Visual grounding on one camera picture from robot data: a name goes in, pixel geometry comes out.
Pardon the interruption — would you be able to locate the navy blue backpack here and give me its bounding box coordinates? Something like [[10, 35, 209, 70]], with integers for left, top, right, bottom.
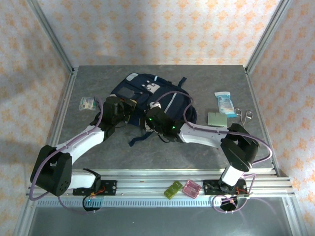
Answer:
[[109, 72, 198, 148]]

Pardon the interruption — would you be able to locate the sage green wallet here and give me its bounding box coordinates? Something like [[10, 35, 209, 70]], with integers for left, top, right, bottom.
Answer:
[[208, 112, 227, 128]]

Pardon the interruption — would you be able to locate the blue wet wipes pack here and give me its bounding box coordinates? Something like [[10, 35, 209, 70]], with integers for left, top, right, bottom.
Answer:
[[213, 91, 235, 119]]

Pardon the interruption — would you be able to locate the small green tissue packet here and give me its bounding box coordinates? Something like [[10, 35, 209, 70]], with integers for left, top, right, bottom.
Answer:
[[79, 96, 97, 112]]

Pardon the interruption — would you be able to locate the small green plastic box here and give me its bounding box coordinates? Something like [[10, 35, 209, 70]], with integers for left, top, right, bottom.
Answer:
[[163, 180, 183, 199]]

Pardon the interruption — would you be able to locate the small pink plastic box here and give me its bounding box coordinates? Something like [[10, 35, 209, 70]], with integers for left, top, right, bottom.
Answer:
[[182, 179, 201, 199]]

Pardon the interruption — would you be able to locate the silver metal eyelash curler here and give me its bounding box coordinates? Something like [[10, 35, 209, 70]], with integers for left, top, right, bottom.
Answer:
[[234, 108, 254, 122]]

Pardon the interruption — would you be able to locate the grey metal panel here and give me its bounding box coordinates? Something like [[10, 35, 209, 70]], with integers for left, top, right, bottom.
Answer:
[[24, 206, 298, 236]]

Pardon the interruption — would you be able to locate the aluminium side rail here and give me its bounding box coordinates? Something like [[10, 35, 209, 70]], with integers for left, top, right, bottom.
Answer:
[[38, 66, 80, 178], [244, 66, 281, 177]]

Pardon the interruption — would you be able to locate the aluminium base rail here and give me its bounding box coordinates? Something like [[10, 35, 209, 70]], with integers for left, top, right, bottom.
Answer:
[[26, 169, 295, 199]]

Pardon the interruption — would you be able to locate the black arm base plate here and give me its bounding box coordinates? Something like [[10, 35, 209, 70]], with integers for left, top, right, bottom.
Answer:
[[202, 179, 250, 197], [72, 179, 118, 196]]

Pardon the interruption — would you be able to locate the slotted grey cable duct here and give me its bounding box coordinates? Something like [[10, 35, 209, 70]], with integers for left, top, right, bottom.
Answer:
[[36, 198, 286, 209]]

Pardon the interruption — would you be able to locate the aluminium frame post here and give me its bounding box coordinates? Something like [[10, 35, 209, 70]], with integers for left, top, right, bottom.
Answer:
[[245, 0, 292, 74], [26, 0, 76, 74]]

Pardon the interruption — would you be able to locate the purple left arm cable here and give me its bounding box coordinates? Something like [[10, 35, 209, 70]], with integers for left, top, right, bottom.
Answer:
[[27, 94, 105, 214]]

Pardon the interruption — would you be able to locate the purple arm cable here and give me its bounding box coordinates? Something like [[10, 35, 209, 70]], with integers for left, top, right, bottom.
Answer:
[[149, 90, 273, 214], [27, 94, 105, 214]]

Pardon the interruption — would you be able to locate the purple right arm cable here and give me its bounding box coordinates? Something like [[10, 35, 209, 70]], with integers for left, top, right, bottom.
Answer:
[[149, 90, 273, 214]]

